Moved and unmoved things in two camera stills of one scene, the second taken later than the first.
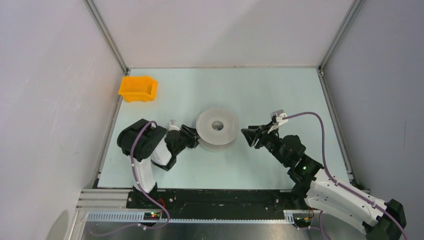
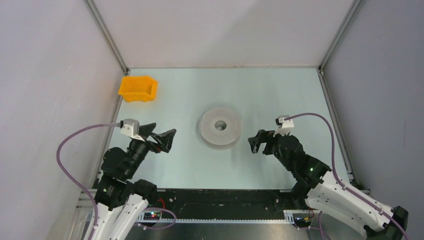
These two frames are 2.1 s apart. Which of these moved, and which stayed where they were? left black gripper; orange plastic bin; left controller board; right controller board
Moved: left black gripper
Stayed: right controller board; orange plastic bin; left controller board
